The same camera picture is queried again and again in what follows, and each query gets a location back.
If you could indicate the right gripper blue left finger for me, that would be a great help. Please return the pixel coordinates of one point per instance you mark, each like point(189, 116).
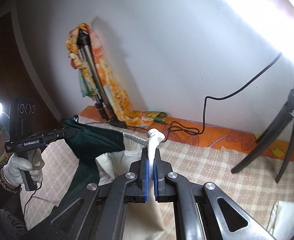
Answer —
point(139, 190)

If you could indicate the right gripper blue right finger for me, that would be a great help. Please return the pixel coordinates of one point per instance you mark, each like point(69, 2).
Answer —
point(161, 169)

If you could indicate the green and cream printed shirt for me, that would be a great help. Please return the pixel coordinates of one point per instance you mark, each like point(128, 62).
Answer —
point(85, 194)

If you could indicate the white gloved left hand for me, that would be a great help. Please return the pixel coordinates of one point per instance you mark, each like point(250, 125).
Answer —
point(11, 172)

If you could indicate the orange floral bed sheet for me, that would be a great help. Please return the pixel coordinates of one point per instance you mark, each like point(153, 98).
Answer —
point(218, 137)

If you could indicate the checkered beige bed blanket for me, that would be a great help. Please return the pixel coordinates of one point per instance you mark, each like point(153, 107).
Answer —
point(254, 189)

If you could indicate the folded cream cloth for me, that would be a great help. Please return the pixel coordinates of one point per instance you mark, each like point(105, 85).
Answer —
point(281, 221)

